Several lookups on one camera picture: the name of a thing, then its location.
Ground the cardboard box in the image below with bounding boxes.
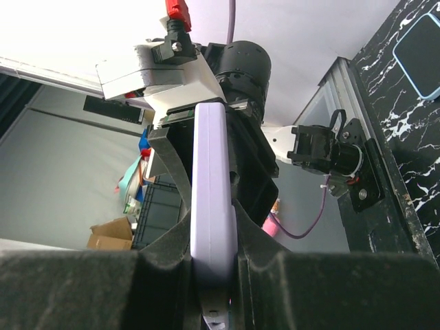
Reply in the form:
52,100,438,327
87,217,133,251

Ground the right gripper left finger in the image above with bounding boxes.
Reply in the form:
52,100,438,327
1,216,196,329

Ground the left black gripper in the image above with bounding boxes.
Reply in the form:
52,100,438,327
148,100,279,223

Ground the pink bottle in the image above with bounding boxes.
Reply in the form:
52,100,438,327
262,198,280,237

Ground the aluminium frame rail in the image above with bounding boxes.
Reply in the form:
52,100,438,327
294,57,376,139

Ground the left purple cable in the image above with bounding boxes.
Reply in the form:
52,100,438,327
226,0,333,240

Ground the phone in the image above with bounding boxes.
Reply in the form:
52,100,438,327
189,102,239,330
393,13,439,100

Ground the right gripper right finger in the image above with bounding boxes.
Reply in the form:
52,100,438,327
232,201,439,329

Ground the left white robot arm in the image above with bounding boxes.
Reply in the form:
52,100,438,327
143,41,365,226

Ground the dark plastic crate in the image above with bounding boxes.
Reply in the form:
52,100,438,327
132,174,183,250

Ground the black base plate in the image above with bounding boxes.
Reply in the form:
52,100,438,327
336,118,430,262

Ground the phone in blue case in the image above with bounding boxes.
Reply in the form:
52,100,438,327
393,13,439,100

